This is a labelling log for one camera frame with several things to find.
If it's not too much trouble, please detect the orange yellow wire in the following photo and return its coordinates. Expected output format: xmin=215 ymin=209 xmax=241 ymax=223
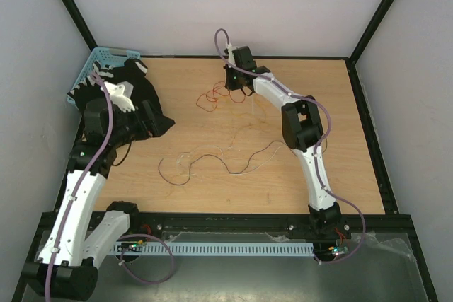
xmin=166 ymin=98 xmax=273 ymax=190

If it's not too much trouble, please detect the white wire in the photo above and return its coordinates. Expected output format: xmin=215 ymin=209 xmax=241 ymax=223
xmin=175 ymin=144 xmax=297 ymax=178

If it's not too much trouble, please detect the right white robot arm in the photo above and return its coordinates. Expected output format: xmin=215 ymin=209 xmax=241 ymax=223
xmin=224 ymin=43 xmax=340 ymax=238

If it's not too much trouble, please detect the light blue cable duct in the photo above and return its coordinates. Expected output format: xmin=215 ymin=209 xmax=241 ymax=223
xmin=109 ymin=242 xmax=314 ymax=257

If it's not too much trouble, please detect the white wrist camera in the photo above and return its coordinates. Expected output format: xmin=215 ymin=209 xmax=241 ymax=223
xmin=225 ymin=43 xmax=236 ymax=65
xmin=105 ymin=82 xmax=135 ymax=112

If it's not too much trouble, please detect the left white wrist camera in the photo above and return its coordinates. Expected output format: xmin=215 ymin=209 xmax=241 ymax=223
xmin=105 ymin=82 xmax=135 ymax=112

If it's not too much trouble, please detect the purple cable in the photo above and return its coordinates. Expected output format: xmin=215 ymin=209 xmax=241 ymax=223
xmin=214 ymin=28 xmax=367 ymax=266
xmin=45 ymin=74 xmax=175 ymax=299

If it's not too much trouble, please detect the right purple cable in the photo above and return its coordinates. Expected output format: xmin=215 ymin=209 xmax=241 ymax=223
xmin=214 ymin=28 xmax=367 ymax=266

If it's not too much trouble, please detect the blue plastic basket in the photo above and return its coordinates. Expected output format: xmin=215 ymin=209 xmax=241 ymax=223
xmin=72 ymin=47 xmax=141 ymax=89

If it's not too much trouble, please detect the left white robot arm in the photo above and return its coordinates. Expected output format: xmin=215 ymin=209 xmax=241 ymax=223
xmin=23 ymin=98 xmax=175 ymax=301

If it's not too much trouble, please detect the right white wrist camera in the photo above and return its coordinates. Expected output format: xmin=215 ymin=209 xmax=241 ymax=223
xmin=225 ymin=43 xmax=236 ymax=65

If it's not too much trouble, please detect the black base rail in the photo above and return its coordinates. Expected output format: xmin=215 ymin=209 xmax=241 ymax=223
xmin=127 ymin=211 xmax=353 ymax=243

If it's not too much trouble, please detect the striped black white cloth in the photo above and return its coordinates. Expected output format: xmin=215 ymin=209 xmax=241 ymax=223
xmin=69 ymin=59 xmax=149 ymax=100

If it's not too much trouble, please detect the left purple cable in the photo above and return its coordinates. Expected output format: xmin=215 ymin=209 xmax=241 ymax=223
xmin=45 ymin=74 xmax=175 ymax=299

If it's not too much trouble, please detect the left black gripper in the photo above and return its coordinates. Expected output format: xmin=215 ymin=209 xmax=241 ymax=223
xmin=108 ymin=100 xmax=173 ymax=146

